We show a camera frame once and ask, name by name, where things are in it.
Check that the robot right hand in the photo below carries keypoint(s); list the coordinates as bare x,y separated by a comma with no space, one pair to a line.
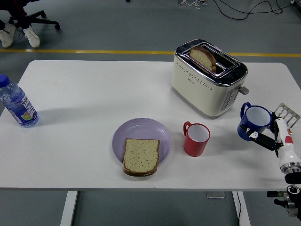
288,150

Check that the blue enamel cup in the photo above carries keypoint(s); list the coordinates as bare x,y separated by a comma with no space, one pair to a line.
245,121

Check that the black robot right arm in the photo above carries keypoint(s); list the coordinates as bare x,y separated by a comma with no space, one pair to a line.
294,188

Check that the red enamel cup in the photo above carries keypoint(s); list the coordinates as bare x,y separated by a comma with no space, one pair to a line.
194,148

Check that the rounded bread slice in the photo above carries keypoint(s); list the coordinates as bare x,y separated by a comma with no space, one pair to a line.
202,57

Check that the flat square bread slice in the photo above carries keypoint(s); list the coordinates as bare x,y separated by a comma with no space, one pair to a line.
141,156

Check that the silver metal toast rack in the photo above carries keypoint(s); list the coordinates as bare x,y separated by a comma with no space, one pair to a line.
291,117

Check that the black table control panel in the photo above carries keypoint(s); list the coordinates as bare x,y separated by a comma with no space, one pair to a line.
275,194

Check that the white table leg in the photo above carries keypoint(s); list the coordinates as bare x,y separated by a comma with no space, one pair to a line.
69,207
244,209

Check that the cream and chrome toaster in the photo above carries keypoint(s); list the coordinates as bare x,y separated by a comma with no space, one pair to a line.
200,94

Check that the purple round plate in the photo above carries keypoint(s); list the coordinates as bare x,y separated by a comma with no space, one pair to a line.
141,128

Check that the plastic bottle with blue cap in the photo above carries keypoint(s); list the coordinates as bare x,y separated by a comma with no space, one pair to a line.
18,106

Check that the white shoe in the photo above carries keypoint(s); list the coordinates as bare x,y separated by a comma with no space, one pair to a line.
32,37
6,37

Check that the black office chair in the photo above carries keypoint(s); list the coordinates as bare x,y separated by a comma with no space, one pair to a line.
40,21

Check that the grey bracket under table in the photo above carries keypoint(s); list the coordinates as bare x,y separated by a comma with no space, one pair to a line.
215,195

